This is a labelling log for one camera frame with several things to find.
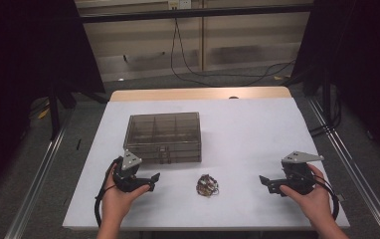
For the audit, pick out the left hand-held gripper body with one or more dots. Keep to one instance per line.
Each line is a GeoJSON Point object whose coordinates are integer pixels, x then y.
{"type": "Point", "coordinates": [130, 162]}

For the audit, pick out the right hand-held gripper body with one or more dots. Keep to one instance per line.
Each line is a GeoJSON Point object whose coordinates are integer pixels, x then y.
{"type": "Point", "coordinates": [299, 176]}

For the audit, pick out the smoky transparent drawer storage box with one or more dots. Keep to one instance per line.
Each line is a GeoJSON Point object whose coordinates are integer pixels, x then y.
{"type": "Point", "coordinates": [163, 137]}

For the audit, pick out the person's right hand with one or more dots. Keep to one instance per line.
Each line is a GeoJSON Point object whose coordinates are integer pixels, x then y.
{"type": "Point", "coordinates": [317, 204]}

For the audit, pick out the person's left hand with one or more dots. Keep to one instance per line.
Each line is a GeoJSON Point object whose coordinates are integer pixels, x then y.
{"type": "Point", "coordinates": [115, 205]}

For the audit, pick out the small black floor object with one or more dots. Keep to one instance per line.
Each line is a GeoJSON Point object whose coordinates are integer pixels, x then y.
{"type": "Point", "coordinates": [78, 144]}

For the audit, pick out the black stand leg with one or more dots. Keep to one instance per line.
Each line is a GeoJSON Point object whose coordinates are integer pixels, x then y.
{"type": "Point", "coordinates": [54, 116]}

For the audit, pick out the light wooden table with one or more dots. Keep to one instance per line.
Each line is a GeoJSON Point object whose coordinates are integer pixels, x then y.
{"type": "Point", "coordinates": [194, 93]}

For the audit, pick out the black curtain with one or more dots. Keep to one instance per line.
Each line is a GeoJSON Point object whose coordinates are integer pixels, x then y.
{"type": "Point", "coordinates": [29, 66]}
{"type": "Point", "coordinates": [360, 59]}

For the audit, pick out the black horizontal bar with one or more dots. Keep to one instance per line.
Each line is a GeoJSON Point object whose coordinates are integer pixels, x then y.
{"type": "Point", "coordinates": [194, 14]}

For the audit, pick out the metal floor rail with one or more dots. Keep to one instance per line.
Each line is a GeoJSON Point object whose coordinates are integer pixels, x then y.
{"type": "Point", "coordinates": [35, 186]}
{"type": "Point", "coordinates": [353, 166]}

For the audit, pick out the white wall socket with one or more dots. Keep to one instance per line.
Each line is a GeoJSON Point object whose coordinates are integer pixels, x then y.
{"type": "Point", "coordinates": [179, 4]}

